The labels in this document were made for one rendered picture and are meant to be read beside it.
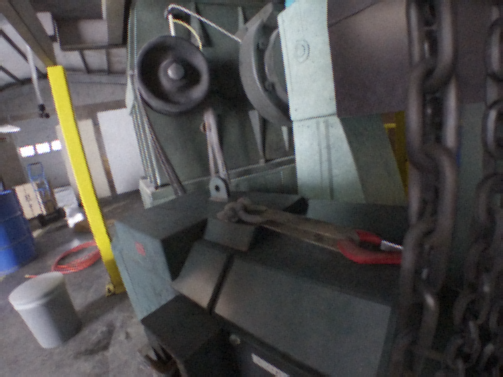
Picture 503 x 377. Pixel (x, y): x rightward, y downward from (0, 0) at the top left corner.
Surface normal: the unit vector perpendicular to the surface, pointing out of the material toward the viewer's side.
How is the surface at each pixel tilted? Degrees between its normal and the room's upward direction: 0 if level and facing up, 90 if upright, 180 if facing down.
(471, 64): 90
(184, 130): 90
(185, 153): 90
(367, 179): 72
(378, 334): 45
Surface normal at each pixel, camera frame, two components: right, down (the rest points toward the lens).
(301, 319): -0.57, -0.47
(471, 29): -0.86, 0.25
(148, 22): 0.48, 0.15
